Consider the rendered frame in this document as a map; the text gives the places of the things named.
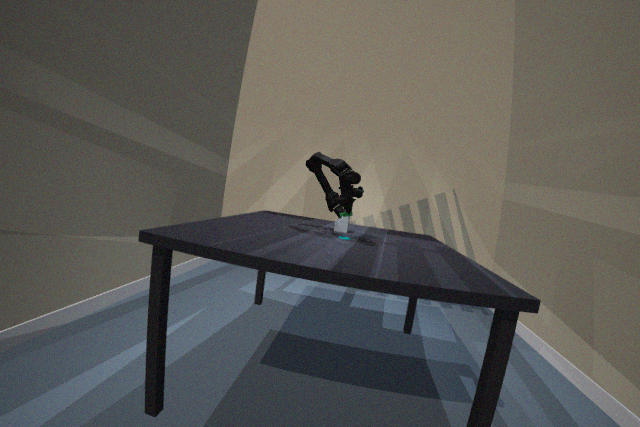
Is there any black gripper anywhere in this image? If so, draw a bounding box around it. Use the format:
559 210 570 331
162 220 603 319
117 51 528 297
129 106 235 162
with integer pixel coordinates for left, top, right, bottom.
334 184 356 215

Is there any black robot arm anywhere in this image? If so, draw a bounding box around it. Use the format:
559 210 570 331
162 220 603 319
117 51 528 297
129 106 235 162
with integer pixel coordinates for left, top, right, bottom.
306 152 364 219

